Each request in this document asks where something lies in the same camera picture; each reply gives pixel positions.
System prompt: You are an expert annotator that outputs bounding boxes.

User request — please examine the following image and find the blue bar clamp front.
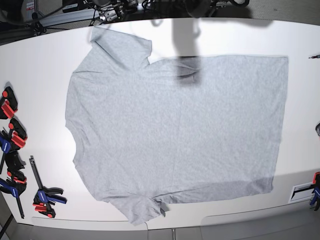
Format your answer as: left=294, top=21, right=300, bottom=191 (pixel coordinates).
left=29, top=155, right=67, bottom=219

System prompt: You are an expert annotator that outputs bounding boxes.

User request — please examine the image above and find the blue red clamp lower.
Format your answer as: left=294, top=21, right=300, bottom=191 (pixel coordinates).
left=0, top=152, right=28, bottom=220

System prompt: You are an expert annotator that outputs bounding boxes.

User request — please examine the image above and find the blue red clamp middle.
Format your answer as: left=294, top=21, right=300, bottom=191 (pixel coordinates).
left=0, top=117, right=28, bottom=172

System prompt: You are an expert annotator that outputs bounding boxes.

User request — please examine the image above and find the red black clamp top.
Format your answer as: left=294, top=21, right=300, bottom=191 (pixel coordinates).
left=0, top=82, right=18, bottom=120

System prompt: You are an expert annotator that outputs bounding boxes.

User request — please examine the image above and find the white label plate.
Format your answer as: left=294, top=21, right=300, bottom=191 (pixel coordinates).
left=288, top=182, right=314, bottom=204

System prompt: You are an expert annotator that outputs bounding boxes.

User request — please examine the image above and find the grey T-shirt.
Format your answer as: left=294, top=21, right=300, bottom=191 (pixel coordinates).
left=65, top=27, right=289, bottom=225

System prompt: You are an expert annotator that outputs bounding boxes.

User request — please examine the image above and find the blue red clamp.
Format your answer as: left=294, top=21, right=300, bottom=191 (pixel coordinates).
left=0, top=117, right=28, bottom=172
left=0, top=152, right=28, bottom=220

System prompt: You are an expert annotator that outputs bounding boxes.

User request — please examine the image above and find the dark object right edge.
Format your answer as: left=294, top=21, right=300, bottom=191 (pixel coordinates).
left=315, top=123, right=320, bottom=137

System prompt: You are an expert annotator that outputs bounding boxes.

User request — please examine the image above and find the aluminium rail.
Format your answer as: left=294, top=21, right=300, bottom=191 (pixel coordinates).
left=37, top=6, right=141, bottom=27

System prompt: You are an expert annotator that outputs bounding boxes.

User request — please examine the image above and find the blue clamp right edge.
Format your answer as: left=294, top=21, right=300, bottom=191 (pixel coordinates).
left=309, top=172, right=320, bottom=211

